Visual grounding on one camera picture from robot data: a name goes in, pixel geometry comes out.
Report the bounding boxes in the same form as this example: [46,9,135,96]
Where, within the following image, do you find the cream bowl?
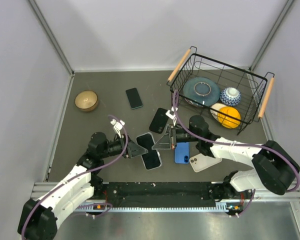
[210,102,226,120]

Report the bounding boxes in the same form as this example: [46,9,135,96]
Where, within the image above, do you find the beige phone case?
[189,153,222,173]

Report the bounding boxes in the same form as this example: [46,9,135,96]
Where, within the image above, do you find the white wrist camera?
[165,108,177,126]
[110,118,125,138]

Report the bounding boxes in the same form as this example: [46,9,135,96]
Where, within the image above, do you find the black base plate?
[90,182,240,208]

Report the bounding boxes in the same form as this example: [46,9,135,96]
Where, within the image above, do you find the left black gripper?
[100,133,148,159]

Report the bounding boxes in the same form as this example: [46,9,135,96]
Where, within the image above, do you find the black wire basket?
[167,46,275,132]

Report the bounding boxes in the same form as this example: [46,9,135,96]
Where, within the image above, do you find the aluminium rail with cable duct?
[29,181,300,213]

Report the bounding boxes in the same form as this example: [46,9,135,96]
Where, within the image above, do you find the blue white patterned bowl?
[220,87,241,107]

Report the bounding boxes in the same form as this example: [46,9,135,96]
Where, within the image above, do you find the tan ceramic bowl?
[74,90,99,112]

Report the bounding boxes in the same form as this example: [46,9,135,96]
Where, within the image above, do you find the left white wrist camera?
[110,118,125,138]

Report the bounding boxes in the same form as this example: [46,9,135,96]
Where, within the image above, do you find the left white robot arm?
[17,132,148,240]

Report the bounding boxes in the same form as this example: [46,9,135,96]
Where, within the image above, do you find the blue-grey ceramic plate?
[182,77,221,108]

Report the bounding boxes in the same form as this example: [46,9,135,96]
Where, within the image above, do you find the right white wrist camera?
[165,108,177,126]

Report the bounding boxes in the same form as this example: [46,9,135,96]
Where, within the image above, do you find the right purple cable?
[171,89,300,218]

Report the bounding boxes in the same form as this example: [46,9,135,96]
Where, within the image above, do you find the yellow bowl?
[217,106,241,129]

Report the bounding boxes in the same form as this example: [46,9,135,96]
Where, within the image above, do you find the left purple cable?
[21,114,129,240]

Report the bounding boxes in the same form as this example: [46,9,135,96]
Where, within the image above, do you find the blue phone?
[174,142,190,164]

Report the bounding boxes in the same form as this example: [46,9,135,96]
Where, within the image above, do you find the white-edged black phone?
[136,132,162,170]

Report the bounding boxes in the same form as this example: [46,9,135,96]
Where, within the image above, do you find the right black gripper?
[153,124,201,150]

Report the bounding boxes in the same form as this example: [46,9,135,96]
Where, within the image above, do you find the teal-edged black phone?
[125,87,143,110]

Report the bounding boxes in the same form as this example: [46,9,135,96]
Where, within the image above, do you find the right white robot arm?
[152,115,300,198]

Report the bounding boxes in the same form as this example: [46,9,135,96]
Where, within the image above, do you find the purple cable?
[21,114,129,240]
[171,89,300,218]

